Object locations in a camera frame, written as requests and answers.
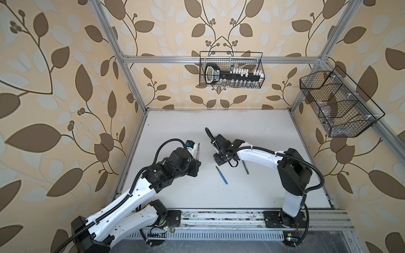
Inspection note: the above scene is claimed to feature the brown pen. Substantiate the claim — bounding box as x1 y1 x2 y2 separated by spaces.
196 143 200 160

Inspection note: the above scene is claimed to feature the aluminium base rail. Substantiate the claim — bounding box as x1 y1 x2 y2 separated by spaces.
94 208 355 241

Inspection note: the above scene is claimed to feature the green pen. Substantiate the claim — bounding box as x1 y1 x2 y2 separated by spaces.
242 160 250 175

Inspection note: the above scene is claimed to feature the wire basket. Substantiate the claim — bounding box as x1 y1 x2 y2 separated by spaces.
300 66 386 138
199 51 265 89

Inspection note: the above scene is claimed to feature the aluminium frame back bar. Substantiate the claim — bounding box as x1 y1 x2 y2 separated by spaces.
121 55 323 64

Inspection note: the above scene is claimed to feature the back wire basket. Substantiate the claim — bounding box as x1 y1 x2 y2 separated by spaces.
199 51 265 89

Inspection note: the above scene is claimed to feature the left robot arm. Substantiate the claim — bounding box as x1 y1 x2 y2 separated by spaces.
54 138 201 253

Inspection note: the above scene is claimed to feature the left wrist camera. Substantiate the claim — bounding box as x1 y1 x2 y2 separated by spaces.
186 140 198 158

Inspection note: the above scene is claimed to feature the blue pen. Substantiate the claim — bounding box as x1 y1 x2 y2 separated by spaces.
215 166 228 185

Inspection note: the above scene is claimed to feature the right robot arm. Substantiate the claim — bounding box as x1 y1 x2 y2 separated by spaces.
205 128 325 248

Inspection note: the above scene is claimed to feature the black tool in basket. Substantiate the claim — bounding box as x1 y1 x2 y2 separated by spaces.
202 63 265 84

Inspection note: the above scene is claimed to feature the right wire basket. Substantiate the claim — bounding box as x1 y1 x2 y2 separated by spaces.
300 66 386 138

